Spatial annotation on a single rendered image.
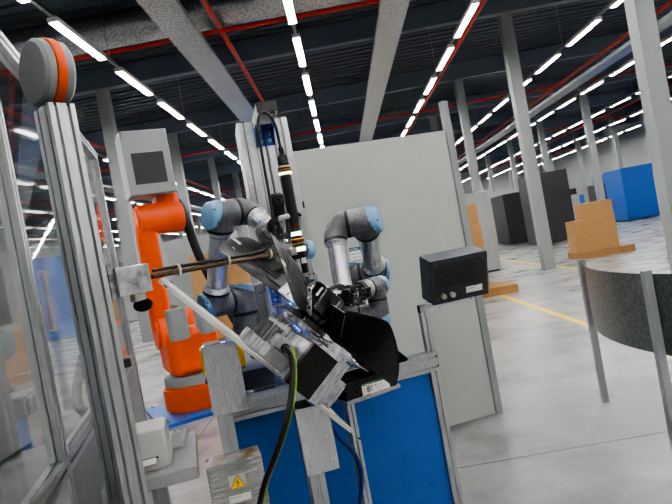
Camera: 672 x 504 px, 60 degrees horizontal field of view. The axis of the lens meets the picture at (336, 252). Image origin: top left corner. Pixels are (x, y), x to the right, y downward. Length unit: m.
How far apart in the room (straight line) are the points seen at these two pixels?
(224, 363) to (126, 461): 0.39
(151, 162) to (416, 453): 4.17
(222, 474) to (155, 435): 0.21
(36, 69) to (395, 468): 1.88
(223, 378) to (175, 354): 4.05
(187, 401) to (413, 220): 2.96
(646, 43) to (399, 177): 5.16
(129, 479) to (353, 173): 2.77
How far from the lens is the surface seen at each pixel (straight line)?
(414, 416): 2.48
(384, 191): 3.91
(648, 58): 8.49
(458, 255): 2.42
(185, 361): 5.78
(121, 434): 1.48
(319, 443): 1.80
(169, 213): 5.93
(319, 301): 1.76
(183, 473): 1.66
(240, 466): 1.69
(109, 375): 1.45
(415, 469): 2.54
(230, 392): 1.73
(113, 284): 1.48
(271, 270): 1.84
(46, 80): 1.49
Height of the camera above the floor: 1.37
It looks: 1 degrees down
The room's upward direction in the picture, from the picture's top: 10 degrees counter-clockwise
